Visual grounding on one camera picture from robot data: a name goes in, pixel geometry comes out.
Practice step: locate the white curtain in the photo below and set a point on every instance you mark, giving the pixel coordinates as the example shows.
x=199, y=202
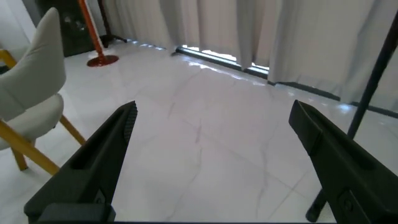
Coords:
x=295, y=40

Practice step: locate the dark cabinet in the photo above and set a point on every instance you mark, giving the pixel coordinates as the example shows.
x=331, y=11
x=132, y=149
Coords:
x=71, y=34

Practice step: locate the white chair wooden legs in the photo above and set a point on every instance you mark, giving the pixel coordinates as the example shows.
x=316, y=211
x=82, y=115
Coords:
x=37, y=71

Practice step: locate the orange pole stand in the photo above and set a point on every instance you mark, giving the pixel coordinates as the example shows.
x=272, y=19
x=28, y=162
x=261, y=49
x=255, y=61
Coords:
x=102, y=60

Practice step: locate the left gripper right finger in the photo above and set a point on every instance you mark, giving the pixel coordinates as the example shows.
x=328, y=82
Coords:
x=351, y=174

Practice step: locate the black stand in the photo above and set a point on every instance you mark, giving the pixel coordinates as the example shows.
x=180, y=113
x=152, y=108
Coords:
x=105, y=21

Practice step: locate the black clothes rack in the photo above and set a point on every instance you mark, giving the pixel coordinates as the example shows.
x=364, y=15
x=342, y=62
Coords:
x=373, y=81

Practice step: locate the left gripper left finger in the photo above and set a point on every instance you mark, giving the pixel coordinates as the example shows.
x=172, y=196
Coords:
x=84, y=174

